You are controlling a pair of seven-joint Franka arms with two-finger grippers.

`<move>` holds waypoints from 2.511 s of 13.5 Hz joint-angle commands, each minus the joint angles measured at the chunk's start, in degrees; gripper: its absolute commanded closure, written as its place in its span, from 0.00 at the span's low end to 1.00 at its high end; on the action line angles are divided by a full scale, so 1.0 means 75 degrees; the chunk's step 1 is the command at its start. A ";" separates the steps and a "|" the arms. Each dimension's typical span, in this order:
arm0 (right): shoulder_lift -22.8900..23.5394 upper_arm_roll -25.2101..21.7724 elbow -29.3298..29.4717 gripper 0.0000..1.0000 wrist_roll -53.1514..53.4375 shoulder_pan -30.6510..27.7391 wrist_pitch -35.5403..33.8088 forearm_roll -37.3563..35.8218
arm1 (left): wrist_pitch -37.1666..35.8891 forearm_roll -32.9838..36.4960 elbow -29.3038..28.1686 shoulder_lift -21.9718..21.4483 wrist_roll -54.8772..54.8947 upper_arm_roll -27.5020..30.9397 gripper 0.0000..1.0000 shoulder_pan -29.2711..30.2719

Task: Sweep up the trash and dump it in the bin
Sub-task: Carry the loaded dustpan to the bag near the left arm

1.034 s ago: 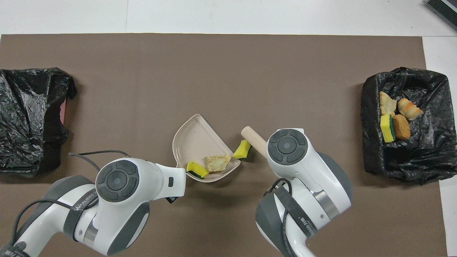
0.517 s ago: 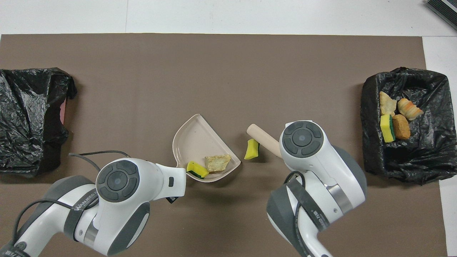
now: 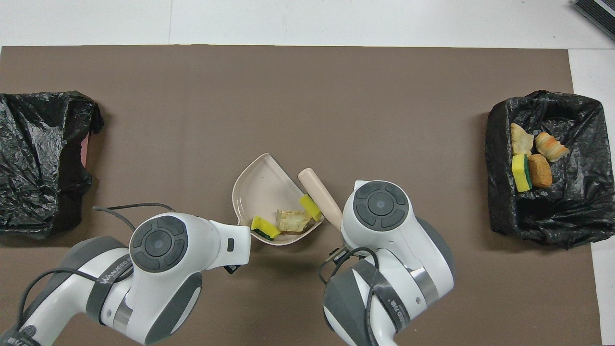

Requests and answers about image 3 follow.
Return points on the right black bag bin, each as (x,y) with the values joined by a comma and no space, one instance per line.
(576,211)

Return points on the black trash bag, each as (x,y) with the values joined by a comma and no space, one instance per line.
(29,125)

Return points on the pink bin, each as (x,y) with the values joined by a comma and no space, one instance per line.
(85,149)

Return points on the pale toast bread chunk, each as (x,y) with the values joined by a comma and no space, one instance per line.
(294,222)

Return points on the striped croissant piece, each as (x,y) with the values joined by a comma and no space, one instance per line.
(552,146)

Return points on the beige hand brush black bristles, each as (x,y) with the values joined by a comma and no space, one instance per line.
(323,194)

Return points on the brown table mat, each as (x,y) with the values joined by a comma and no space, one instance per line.
(307,96)

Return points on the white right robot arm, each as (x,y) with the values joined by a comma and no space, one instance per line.
(384,216)

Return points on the yellow green scrub sponge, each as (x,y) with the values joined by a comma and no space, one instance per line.
(521,173)

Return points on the small yellow sponge wedge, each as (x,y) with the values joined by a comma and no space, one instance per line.
(310,206)

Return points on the dark ribbed grille object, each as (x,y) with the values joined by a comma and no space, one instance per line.
(598,14)

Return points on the brown oblong bread roll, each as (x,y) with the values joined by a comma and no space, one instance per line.
(540,170)

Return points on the notched yellow sponge piece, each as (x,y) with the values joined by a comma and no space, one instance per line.
(265,228)

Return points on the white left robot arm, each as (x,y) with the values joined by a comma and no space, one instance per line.
(163,250)

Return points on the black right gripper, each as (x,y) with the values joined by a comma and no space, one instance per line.
(340,255)

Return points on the beige plastic dustpan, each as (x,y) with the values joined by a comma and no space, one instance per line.
(264,192)

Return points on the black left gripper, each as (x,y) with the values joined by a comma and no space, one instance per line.
(233,269)

